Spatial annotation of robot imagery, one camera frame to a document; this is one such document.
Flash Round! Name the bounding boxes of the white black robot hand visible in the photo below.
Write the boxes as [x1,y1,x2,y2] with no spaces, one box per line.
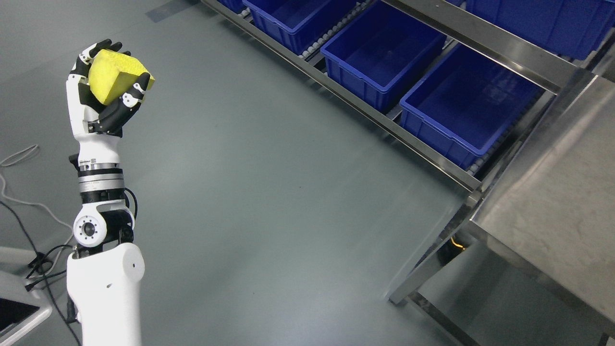
[66,39,151,171]

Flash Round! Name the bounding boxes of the yellow foam block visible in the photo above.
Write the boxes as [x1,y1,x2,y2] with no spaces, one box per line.
[88,49,149,106]

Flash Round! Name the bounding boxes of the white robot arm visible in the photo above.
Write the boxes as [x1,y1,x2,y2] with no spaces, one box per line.
[66,158,145,346]

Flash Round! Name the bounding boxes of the metal shelf rack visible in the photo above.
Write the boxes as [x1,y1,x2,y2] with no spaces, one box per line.
[206,0,614,192]

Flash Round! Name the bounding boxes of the blue bin upper shelf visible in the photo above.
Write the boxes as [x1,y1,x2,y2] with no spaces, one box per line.
[466,0,615,61]

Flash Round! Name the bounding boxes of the blue bin lower left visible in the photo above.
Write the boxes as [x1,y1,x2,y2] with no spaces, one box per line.
[321,1,446,113]

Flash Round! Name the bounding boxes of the blue bin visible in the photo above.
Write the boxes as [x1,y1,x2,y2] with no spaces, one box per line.
[321,1,446,113]
[400,44,541,170]

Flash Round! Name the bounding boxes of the blue bin lower right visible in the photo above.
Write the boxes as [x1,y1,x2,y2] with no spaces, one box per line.
[400,44,541,170]

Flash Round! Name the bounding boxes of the stainless steel table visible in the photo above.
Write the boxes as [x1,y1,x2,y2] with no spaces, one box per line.
[387,71,615,346]

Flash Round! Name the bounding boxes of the floor cables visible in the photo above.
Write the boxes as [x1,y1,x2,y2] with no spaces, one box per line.
[0,144,80,346]

